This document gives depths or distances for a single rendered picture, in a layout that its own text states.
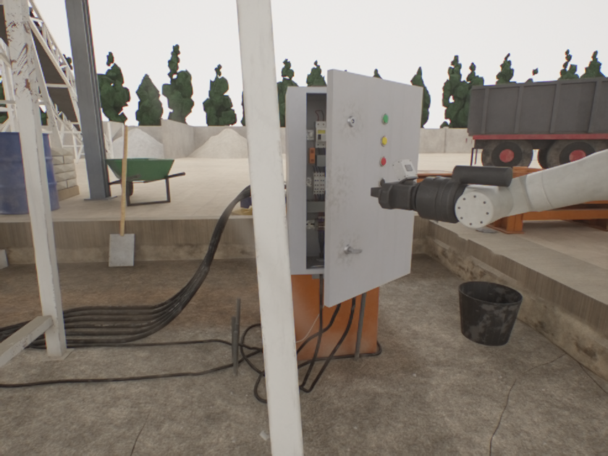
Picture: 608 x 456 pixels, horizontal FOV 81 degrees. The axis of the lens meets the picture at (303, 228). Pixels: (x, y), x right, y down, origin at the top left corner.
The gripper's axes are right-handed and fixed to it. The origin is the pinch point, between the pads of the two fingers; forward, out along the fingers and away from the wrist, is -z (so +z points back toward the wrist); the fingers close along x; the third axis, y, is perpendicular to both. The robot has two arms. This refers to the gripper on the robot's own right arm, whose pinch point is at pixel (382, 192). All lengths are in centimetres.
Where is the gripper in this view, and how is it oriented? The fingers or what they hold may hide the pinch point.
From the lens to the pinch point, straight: 84.3
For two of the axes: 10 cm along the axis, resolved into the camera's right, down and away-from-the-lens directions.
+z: 6.7, 1.7, -7.2
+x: -7.4, 1.5, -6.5
